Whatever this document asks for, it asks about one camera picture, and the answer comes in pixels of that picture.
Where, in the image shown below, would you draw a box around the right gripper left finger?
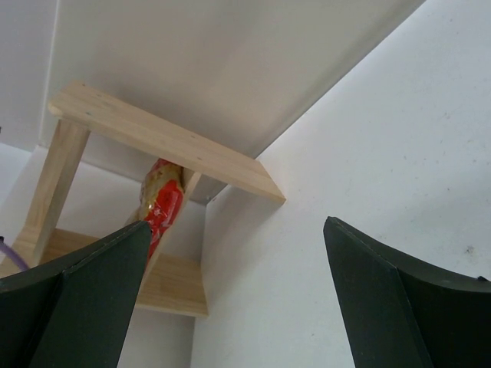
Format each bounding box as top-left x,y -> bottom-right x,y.
1,222 -> 151,367

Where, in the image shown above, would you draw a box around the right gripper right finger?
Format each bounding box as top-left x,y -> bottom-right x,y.
323,217 -> 490,367

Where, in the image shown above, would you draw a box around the red pasta bag front side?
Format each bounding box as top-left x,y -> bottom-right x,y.
135,158 -> 184,259

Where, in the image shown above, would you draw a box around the wooden two-tier shelf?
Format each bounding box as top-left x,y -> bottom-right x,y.
13,82 -> 285,317

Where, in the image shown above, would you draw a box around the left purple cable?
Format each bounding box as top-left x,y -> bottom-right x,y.
0,237 -> 30,271

